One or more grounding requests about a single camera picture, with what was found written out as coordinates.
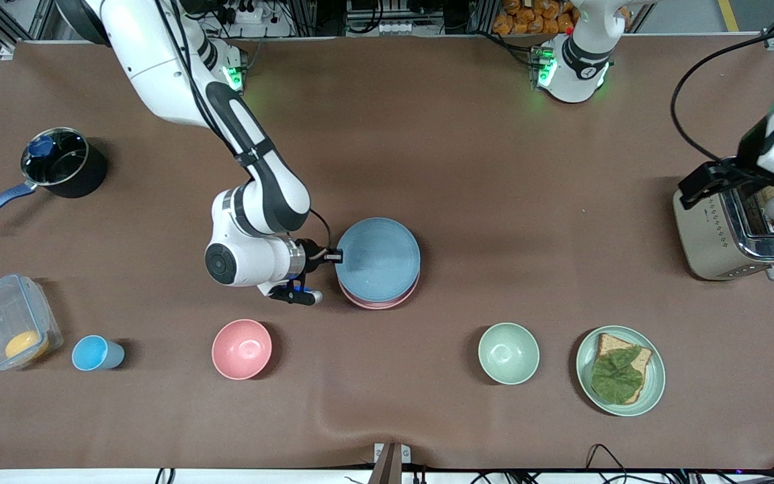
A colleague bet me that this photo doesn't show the glass lid with blue knob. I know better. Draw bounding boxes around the glass lid with blue knob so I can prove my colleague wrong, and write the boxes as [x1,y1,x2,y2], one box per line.
[21,130,87,186]

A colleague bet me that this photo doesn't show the light blue cup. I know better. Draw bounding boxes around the light blue cup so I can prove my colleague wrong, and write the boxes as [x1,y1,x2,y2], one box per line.
[71,335,126,372]

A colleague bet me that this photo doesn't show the black looped floor cable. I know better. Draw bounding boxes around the black looped floor cable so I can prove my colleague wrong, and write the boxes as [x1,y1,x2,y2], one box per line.
[585,444,630,483]

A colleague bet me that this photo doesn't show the grey metal table bracket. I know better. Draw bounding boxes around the grey metal table bracket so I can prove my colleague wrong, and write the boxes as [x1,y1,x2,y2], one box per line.
[373,442,412,484]

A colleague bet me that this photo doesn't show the black pot with blue handle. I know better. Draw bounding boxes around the black pot with blue handle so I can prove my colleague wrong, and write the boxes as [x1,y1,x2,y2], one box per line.
[0,128,108,231]

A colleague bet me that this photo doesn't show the light blue plate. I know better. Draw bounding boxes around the light blue plate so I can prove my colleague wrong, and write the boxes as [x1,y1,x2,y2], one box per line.
[336,217,421,303]

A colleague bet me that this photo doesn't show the green lettuce leaf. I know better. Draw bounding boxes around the green lettuce leaf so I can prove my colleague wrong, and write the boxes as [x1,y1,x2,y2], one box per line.
[591,347,644,405]

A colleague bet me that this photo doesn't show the beige and chrome toaster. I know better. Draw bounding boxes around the beige and chrome toaster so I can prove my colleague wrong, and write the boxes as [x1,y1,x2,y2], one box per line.
[673,158,774,282]

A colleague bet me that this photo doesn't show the pale green plate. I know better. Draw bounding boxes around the pale green plate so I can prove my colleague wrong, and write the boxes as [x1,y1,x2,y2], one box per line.
[576,326,666,417]

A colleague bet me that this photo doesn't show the pink bowl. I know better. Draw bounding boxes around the pink bowl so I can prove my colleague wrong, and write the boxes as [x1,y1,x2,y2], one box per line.
[212,319,273,380]

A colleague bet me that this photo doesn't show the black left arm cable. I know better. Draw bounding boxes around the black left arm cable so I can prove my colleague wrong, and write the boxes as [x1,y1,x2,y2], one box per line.
[670,26,774,163]

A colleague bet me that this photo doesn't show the yellow round food piece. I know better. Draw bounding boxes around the yellow round food piece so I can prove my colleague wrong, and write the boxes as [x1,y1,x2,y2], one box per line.
[5,330,50,361]

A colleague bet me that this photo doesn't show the toast slice with crust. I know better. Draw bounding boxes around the toast slice with crust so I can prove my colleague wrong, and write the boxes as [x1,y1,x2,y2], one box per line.
[595,333,653,404]

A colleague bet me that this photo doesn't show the white power strip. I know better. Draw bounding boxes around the white power strip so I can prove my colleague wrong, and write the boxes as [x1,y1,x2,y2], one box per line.
[224,3,268,25]

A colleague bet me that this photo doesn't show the pale green bowl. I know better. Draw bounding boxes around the pale green bowl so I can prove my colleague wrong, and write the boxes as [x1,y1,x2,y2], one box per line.
[478,323,540,385]

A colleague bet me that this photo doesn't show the pink plate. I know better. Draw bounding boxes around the pink plate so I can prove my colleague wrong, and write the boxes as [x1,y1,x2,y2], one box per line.
[339,274,421,311]

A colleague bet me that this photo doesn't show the orange snack bag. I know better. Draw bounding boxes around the orange snack bag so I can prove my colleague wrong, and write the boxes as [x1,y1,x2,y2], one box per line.
[492,0,631,36]

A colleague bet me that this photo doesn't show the brown table cloth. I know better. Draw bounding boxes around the brown table cloth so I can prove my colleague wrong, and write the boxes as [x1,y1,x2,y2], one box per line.
[0,37,774,471]

